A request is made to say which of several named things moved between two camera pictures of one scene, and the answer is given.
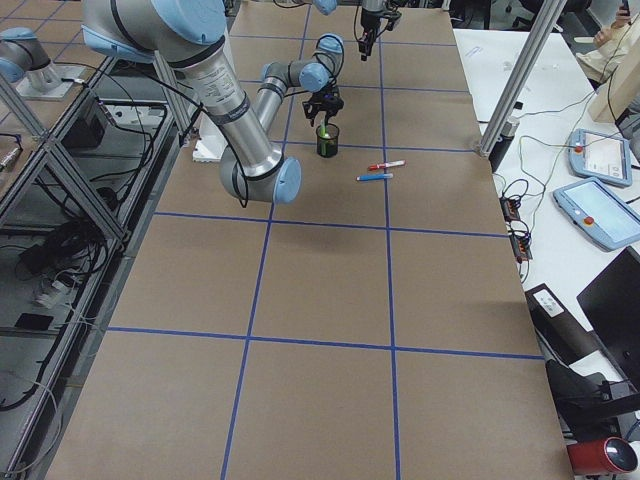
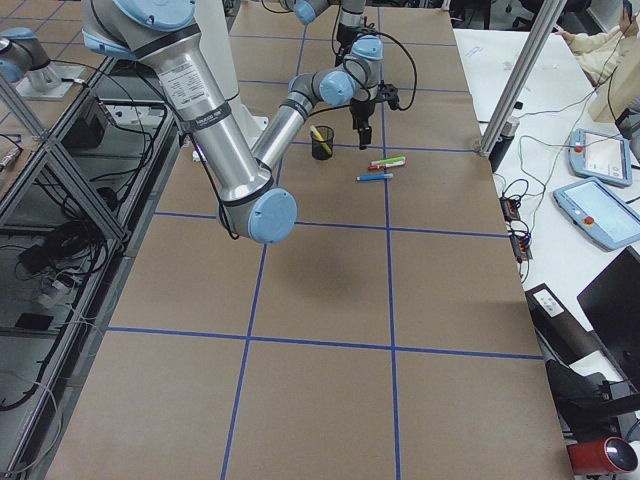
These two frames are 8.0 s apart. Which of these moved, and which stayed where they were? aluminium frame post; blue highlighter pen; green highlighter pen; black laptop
Moved: green highlighter pen
Stayed: aluminium frame post; blue highlighter pen; black laptop
